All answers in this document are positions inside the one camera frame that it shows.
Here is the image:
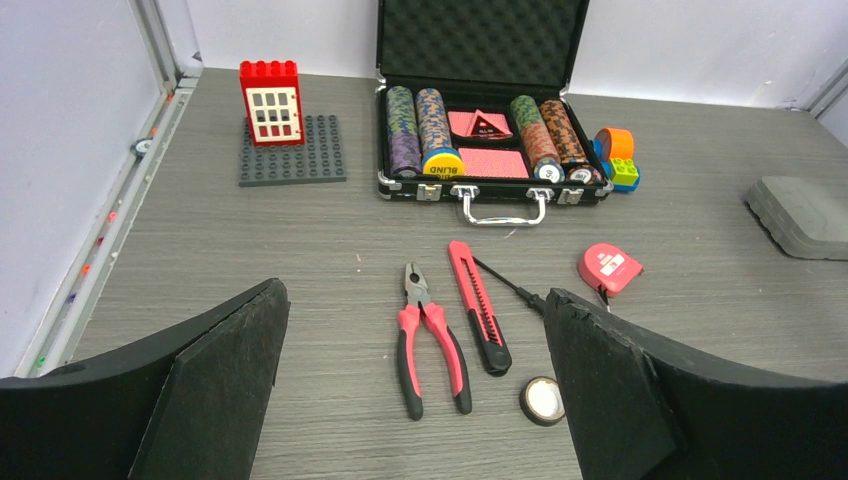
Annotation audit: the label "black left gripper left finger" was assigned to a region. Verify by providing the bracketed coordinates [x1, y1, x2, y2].
[1, 278, 290, 479]

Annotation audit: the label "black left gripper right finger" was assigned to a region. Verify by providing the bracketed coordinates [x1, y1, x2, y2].
[544, 288, 847, 479]

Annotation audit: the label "red black utility knife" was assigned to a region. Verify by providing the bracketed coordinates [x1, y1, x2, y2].
[448, 240, 512, 377]

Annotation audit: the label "grey plastic tool case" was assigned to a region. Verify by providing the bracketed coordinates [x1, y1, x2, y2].
[745, 176, 847, 261]

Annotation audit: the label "black electrical tape roll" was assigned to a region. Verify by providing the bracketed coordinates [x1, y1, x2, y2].
[519, 376, 566, 427]

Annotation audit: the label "red tape measure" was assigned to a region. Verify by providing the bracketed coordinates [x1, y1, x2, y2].
[578, 243, 644, 297]

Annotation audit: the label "red black pliers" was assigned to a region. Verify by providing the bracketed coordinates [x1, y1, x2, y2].
[395, 261, 473, 421]

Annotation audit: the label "colourful toy brick stack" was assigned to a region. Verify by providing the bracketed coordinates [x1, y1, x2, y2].
[592, 127, 641, 193]

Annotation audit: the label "brown black chip row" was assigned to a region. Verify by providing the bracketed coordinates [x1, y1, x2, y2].
[539, 100, 603, 185]

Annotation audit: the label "dark grey brick baseplate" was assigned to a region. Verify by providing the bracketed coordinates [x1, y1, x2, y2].
[237, 115, 347, 187]

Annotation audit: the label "green red chip row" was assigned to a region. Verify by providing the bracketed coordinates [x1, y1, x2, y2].
[510, 95, 565, 183]

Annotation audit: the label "red card deck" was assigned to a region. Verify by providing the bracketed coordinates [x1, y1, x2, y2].
[458, 148, 529, 179]

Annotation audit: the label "blue orange chip row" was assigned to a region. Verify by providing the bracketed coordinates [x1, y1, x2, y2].
[415, 88, 465, 179]

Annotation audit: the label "red toy brick door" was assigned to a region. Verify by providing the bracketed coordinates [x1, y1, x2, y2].
[239, 60, 305, 147]

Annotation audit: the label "red triangle dealer button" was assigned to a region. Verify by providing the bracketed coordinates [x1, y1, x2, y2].
[447, 109, 514, 142]

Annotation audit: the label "purple green chip row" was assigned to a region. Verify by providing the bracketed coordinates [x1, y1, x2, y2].
[386, 86, 422, 178]

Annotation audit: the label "black poker chip case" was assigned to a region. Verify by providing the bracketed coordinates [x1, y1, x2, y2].
[376, 1, 613, 226]

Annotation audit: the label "red handled screwdriver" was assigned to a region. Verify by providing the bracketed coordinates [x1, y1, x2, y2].
[473, 257, 546, 316]

